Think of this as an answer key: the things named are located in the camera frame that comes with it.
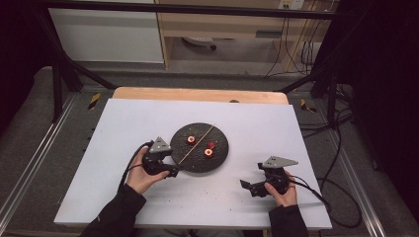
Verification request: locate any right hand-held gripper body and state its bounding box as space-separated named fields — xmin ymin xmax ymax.
xmin=250 ymin=155 xmax=299 ymax=198

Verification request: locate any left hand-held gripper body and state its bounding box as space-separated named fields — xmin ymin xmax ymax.
xmin=141 ymin=136 xmax=174 ymax=179

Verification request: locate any round black textured plate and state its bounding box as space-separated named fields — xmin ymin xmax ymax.
xmin=169 ymin=121 xmax=230 ymax=174

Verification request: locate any thin bamboo skewer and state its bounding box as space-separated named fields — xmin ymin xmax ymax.
xmin=178 ymin=124 xmax=215 ymax=165

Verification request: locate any person's right hand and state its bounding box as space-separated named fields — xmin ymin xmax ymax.
xmin=264 ymin=170 xmax=298 ymax=208

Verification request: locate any person's left hand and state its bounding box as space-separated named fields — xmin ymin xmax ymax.
xmin=126 ymin=146 xmax=171 ymax=196

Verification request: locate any wooden table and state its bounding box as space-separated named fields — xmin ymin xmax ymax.
xmin=112 ymin=86 xmax=290 ymax=106

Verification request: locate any white chair base with caster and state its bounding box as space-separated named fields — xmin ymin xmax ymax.
xmin=182 ymin=36 xmax=218 ymax=51

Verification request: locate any white cabinet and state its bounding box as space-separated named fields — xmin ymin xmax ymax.
xmin=47 ymin=0 xmax=165 ymax=64

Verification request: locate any light wooden desk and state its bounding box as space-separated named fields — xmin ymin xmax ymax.
xmin=154 ymin=0 xmax=330 ymax=71

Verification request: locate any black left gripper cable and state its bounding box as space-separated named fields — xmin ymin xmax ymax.
xmin=118 ymin=140 xmax=155 ymax=193

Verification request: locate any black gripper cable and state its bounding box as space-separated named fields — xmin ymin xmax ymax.
xmin=288 ymin=174 xmax=363 ymax=229
xmin=118 ymin=140 xmax=155 ymax=193

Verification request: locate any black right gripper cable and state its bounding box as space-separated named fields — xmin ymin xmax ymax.
xmin=288 ymin=174 xmax=363 ymax=229

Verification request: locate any aluminium floor rail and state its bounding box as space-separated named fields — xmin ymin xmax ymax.
xmin=324 ymin=123 xmax=388 ymax=237
xmin=0 ymin=93 xmax=80 ymax=228

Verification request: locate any bundle of black cables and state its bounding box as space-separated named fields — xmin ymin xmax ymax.
xmin=263 ymin=9 xmax=355 ymax=139

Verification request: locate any black metal frame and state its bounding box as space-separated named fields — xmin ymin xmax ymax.
xmin=34 ymin=0 xmax=355 ymax=124

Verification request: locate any white wall socket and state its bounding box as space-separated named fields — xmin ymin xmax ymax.
xmin=277 ymin=0 xmax=306 ymax=11

